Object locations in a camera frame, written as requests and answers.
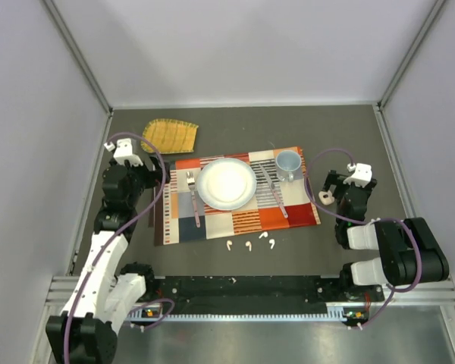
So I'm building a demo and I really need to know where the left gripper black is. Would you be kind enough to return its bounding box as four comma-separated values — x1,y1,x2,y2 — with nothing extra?
122,152,169,207

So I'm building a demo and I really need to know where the white earbud charging case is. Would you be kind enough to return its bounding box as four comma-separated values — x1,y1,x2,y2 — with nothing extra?
318,190,335,206

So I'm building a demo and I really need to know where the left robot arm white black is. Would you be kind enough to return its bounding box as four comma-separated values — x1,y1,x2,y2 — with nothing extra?
45,155,170,363

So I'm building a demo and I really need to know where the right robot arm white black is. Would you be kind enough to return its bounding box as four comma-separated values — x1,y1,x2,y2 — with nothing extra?
319,170,450,300

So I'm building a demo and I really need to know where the yellow woven cloth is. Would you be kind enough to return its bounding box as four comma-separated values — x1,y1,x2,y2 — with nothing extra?
143,118,199,155

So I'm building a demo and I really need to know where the light blue mug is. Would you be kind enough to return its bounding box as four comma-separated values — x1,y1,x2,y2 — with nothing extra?
275,150,302,182

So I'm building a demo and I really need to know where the colourful patchwork placemat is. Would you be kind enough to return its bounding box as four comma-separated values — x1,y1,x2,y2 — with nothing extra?
151,149,321,246

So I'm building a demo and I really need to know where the white round plate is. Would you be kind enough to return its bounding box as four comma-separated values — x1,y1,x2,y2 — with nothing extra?
196,158,257,211

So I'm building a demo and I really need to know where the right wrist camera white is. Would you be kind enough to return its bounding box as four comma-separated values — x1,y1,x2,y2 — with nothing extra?
344,163,372,187

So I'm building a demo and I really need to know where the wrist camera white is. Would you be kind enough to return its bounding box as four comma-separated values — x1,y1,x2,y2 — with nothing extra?
344,163,372,187
103,138,143,167

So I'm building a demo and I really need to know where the silver fork pink handle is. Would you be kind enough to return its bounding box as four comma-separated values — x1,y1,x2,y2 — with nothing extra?
186,171,201,228

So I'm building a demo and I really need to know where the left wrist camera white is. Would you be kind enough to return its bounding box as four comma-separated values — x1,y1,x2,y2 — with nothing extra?
103,138,143,167

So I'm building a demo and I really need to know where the silver knife pink handle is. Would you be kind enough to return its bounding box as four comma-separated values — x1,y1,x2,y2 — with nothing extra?
260,165,288,218

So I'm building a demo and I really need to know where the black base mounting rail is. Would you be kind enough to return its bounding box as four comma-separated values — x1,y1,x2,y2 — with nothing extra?
146,275,384,315

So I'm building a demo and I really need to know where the aluminium frame front beam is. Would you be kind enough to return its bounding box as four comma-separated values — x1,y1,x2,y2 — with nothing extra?
45,275,455,323

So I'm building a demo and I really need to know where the aluminium frame left post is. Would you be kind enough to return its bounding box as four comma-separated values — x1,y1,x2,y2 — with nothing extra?
39,0,113,115

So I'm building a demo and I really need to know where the aluminium frame post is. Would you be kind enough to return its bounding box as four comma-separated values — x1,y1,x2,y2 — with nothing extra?
39,0,113,115
377,0,447,111

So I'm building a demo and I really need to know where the aluminium frame right post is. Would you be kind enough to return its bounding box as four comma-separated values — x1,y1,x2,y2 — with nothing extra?
377,0,447,111

